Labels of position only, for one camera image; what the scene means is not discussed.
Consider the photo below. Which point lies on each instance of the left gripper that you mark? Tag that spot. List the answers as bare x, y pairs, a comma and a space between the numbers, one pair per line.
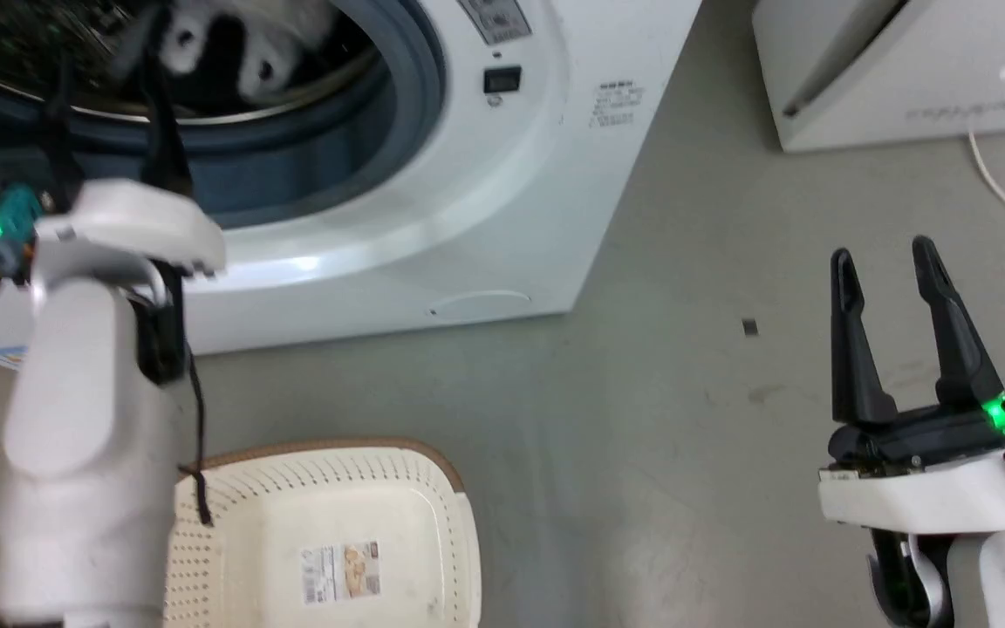
119, 227

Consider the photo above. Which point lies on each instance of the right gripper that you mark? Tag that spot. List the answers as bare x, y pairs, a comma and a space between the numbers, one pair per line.
921, 440

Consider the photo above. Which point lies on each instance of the white and black plush toy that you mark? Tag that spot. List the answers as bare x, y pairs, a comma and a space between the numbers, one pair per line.
184, 39

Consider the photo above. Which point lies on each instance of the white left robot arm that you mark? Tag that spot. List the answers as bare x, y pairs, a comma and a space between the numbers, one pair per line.
75, 453

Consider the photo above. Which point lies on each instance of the steel washing machine drum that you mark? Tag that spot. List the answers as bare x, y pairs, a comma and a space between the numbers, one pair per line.
23, 52

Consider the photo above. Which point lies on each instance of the blue sticker on washing machine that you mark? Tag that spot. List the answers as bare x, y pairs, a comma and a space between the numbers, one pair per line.
3, 356

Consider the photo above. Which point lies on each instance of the white front-loading washing machine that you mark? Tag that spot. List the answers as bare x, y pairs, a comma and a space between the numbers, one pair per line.
476, 183

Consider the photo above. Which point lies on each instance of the grey label on washing machine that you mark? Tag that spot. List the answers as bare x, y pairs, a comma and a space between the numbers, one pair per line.
495, 17

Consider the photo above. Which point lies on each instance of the cream perforated laundry basket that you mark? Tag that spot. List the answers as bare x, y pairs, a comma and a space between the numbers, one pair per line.
363, 497

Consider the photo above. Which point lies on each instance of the paper label in basket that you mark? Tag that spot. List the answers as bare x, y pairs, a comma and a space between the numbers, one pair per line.
339, 572

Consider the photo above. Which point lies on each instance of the grey-blue rubber door gasket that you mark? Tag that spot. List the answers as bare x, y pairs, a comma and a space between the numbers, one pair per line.
293, 166

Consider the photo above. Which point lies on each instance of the white box appliance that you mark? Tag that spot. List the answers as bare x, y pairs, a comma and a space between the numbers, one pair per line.
895, 70

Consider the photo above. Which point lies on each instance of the printed text label on washer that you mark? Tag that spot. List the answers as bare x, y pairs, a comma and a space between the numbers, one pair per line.
618, 105

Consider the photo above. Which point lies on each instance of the black door lock latch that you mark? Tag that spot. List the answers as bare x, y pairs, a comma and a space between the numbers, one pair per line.
502, 79

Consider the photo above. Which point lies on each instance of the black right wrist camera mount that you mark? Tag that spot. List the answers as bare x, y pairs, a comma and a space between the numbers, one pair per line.
899, 576

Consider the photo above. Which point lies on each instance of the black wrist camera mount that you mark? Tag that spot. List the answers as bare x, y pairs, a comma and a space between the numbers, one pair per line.
899, 576
160, 340

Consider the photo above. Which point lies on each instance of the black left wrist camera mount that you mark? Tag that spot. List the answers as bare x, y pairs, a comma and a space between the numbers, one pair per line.
160, 340

